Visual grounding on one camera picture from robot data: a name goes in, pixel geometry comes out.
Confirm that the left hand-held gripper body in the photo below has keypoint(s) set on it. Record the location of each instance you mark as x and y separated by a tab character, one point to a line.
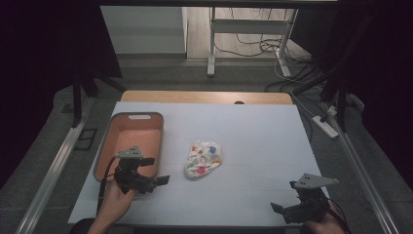
130	178

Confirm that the person's left hand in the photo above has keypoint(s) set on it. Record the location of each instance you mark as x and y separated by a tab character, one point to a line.
113	204

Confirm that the dark floor outlet cover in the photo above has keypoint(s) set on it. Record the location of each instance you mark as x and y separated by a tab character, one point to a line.
86	139

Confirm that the white power strip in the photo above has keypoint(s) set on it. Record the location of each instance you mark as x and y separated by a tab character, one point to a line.
324	126

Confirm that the aluminium frame rail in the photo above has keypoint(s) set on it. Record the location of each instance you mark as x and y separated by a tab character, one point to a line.
48	182
360	175

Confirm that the black curtain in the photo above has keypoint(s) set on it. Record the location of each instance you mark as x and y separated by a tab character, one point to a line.
383	81
48	65

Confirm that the white desk frame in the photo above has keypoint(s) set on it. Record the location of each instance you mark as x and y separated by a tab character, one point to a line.
250	26

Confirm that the black metal stand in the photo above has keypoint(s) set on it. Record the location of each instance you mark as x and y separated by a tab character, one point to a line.
77	104
341	110

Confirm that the white table mat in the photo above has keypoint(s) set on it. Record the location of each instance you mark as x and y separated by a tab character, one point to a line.
253	146

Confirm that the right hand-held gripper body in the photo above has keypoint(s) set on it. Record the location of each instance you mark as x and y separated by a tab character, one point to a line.
310	208

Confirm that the person's right hand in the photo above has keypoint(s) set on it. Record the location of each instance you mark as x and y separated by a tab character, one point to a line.
324	227

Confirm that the white garment with coloured dots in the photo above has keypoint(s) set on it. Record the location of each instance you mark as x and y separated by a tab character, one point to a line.
203	159

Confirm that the orange plastic storage bin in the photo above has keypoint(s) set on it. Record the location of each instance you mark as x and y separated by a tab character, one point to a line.
139	136

